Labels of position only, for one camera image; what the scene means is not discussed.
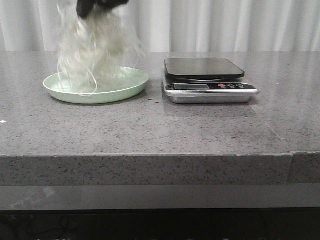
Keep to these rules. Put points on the black silver kitchen scale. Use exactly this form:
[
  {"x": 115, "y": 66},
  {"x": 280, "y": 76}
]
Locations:
[{"x": 205, "y": 81}]

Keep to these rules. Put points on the white pleated curtain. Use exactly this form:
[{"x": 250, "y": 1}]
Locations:
[{"x": 180, "y": 25}]

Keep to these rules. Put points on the white vermicelli noodle bundle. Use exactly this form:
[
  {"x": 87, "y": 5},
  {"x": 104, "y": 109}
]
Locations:
[{"x": 94, "y": 47}]

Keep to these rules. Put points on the pale green round plate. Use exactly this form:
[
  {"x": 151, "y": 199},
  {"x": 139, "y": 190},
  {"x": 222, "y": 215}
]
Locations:
[{"x": 126, "y": 83}]

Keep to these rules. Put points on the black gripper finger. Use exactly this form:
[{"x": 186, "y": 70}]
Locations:
[
  {"x": 111, "y": 4},
  {"x": 84, "y": 7}
]

